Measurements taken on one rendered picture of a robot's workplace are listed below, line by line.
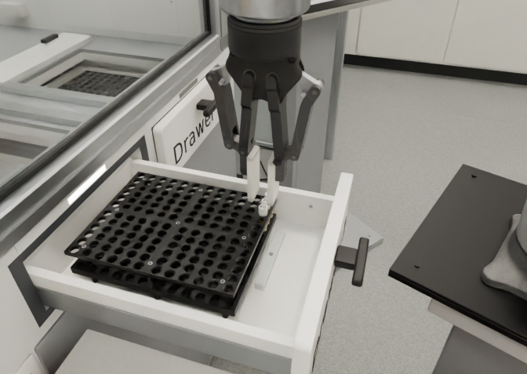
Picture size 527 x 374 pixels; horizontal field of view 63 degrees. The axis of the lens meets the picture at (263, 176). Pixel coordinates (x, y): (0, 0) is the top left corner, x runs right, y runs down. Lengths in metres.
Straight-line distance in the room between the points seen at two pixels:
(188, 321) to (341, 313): 1.16
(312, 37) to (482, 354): 0.98
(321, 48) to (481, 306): 0.97
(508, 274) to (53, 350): 0.65
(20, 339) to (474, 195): 0.76
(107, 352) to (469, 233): 0.59
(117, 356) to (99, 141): 0.29
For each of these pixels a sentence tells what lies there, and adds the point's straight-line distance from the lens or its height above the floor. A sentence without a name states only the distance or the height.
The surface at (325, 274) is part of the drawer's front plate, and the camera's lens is 0.48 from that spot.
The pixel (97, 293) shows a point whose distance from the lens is 0.54.
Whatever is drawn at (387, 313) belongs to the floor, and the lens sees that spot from 1.65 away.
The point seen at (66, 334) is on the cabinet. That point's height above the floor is 0.76.
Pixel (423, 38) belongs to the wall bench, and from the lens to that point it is 3.36.
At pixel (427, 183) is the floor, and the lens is 2.27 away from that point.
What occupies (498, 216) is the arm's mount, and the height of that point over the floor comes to 0.78.
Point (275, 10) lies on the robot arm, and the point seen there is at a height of 1.18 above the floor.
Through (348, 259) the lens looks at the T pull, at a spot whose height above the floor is 0.91.
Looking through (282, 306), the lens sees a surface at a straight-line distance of 0.56.
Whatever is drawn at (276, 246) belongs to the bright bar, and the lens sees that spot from 0.61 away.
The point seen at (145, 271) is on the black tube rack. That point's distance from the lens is 0.53.
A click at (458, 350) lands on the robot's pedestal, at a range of 0.85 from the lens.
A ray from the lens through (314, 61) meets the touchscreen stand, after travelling 1.44.
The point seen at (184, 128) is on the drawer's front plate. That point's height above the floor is 0.89.
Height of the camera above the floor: 1.29
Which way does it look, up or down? 36 degrees down
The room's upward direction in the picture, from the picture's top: straight up
